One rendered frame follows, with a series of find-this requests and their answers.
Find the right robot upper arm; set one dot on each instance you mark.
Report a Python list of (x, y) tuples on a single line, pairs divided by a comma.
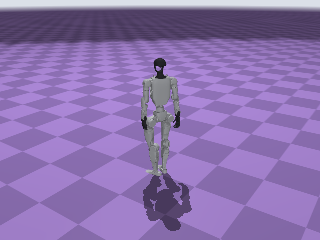
[(174, 88)]

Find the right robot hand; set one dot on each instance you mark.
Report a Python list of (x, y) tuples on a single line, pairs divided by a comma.
[(178, 120)]

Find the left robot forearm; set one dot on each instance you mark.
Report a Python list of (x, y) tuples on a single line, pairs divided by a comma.
[(144, 110)]

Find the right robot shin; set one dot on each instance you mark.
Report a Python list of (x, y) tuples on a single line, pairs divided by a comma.
[(165, 154)]

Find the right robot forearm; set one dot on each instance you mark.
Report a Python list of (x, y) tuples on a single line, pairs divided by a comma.
[(176, 106)]

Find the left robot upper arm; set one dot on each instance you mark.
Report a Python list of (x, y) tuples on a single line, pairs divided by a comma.
[(146, 90)]

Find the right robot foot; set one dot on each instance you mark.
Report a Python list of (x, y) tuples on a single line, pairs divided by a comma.
[(164, 171)]

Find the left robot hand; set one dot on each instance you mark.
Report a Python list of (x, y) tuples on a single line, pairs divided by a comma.
[(144, 123)]

